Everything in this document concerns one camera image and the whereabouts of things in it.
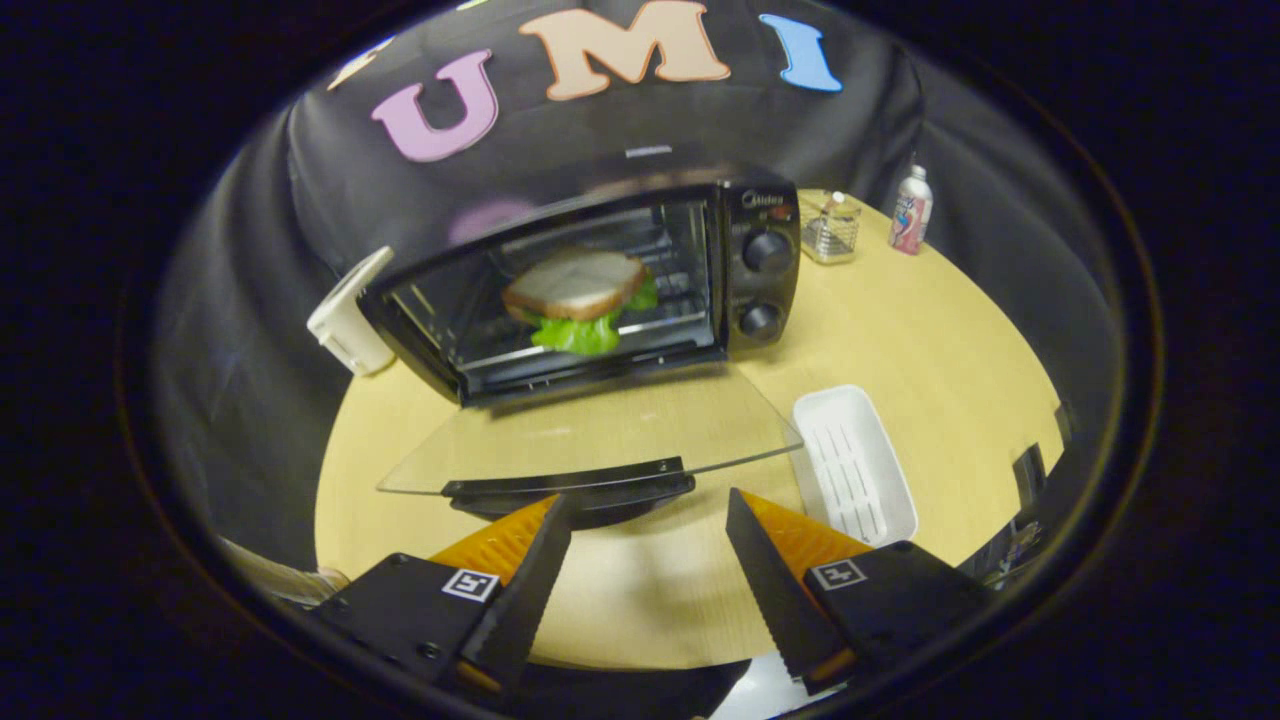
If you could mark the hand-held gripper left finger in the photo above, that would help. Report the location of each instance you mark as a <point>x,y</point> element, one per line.
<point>525,590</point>

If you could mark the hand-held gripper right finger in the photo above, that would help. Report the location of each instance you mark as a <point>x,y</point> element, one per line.
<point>775,590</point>

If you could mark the black toaster oven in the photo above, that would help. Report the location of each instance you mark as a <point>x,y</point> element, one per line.
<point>765,285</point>

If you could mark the bread and lettuce sandwich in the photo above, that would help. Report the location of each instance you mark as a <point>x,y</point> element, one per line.
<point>575,285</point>

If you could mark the white pop-up toaster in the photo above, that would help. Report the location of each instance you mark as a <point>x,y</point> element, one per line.
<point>345,330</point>

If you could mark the white plastic tray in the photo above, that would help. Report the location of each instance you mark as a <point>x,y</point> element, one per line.
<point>850,470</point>

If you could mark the clear square glass container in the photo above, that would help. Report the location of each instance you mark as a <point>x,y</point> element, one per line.
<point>832,232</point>

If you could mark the white and pink bottle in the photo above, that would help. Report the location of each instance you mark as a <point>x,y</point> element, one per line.
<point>910,215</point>

